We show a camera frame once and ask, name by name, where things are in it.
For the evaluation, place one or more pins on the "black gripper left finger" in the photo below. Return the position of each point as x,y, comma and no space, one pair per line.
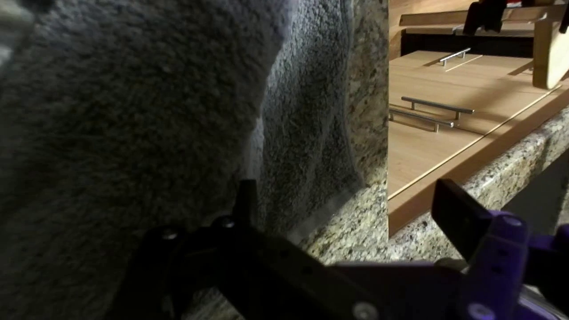
246,204

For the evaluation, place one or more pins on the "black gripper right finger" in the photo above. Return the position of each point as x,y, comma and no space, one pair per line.
491,243

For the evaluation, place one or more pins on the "grey towel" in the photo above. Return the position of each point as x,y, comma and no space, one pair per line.
121,117

